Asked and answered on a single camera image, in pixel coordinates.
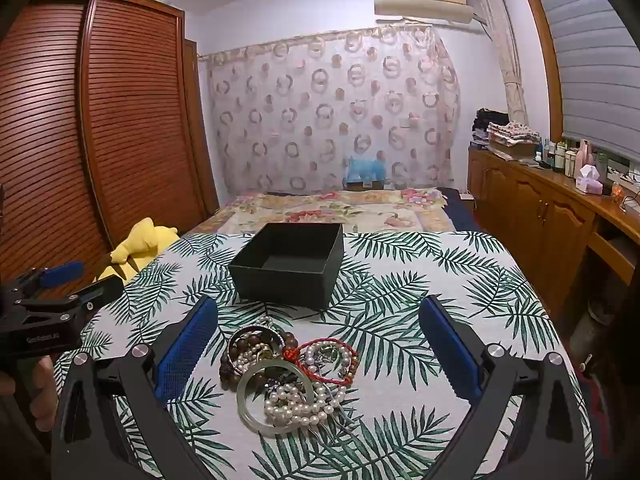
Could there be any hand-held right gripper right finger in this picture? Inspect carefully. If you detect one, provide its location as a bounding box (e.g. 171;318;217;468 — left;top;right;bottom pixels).
418;296;594;480

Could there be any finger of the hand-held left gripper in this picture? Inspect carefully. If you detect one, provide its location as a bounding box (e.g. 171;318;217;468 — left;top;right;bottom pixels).
14;276;125;322
15;261;85;292

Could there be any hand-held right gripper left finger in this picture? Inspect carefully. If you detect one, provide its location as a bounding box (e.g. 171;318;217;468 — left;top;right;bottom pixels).
50;296;221;480

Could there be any dark wooden bead bracelet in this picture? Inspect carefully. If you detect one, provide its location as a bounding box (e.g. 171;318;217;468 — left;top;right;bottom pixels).
219;327;300;392

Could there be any small pearl bracelet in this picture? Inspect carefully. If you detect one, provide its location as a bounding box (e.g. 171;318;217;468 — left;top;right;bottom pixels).
235;342;275;367

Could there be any black cardboard box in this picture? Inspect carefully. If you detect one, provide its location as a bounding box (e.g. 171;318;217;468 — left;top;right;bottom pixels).
228;222;346;311

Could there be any silver chain jewellery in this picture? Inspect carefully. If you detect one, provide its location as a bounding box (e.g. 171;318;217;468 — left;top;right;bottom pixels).
236;360;322;436

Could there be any red string bracelet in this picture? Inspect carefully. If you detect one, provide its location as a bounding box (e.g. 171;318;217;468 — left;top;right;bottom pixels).
285;338;360;387

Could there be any white pearl necklace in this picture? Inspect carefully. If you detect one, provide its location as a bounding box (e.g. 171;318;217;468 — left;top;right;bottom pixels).
262;380;347;428

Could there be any person's left hand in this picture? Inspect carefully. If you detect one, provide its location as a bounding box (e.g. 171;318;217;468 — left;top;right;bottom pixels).
0;355;59;428

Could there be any yellow plush toy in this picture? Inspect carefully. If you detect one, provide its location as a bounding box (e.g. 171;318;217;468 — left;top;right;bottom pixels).
97;217;180;283

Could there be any leaf print tablecloth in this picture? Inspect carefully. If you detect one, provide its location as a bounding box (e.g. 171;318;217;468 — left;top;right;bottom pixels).
52;230;594;480

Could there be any dark blue bed sheet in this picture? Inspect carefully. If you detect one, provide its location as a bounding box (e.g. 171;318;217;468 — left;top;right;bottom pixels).
440;187;482;233

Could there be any wooden sideboard cabinet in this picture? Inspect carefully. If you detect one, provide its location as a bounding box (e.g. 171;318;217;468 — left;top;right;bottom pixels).
467;145;640;311

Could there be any wooden slatted wardrobe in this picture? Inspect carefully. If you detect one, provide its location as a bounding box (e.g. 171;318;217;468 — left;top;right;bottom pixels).
0;0;221;301

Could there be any floral bedspread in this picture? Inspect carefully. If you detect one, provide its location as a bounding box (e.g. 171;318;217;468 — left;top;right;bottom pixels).
200;187;461;237

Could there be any blue plastic bag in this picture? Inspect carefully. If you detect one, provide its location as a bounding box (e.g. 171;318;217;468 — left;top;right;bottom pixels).
345;152;388;186

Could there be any flat cardboard box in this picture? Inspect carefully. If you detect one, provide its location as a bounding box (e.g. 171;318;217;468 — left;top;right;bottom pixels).
487;140;541;161

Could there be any pink tissue box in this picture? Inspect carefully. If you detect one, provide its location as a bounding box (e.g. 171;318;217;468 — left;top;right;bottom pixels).
574;164;606;195

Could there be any row of cosmetic bottles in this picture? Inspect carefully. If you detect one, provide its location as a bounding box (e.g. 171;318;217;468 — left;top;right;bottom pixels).
537;137;581;178

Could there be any stack of folded clothes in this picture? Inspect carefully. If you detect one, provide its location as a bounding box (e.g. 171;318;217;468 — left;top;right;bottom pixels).
486;121;543;148

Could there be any stack of dark clothes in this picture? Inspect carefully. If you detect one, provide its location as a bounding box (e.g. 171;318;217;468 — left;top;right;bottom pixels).
472;107;511;145

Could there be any pink bottle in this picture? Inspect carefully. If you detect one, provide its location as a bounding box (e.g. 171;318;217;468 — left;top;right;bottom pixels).
575;139;594;176

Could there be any white power strip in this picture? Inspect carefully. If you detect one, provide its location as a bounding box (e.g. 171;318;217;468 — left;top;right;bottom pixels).
607;170;640;191

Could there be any tied cream curtain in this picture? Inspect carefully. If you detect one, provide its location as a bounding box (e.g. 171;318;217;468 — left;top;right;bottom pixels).
472;0;531;131

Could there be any grey window blind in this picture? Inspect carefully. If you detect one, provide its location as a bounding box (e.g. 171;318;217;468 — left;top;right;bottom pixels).
527;0;640;161

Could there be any ring pattern curtain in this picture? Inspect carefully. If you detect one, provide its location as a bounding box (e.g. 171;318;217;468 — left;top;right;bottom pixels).
197;25;461;196

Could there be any wall air conditioner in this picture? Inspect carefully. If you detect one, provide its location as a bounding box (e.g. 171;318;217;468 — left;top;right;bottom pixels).
374;0;476;26

